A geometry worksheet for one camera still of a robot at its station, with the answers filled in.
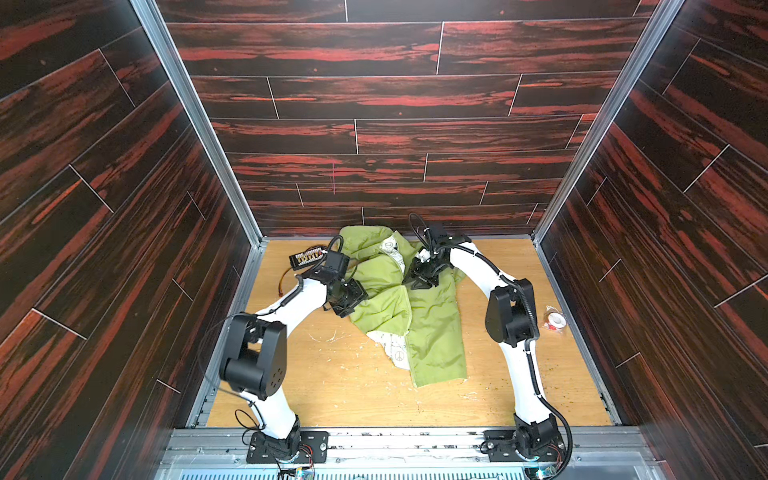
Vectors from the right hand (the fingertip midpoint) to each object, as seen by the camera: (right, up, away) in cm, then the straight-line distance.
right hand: (410, 282), depth 98 cm
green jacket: (+2, -14, -4) cm, 15 cm away
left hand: (-14, -5, -7) cm, 17 cm away
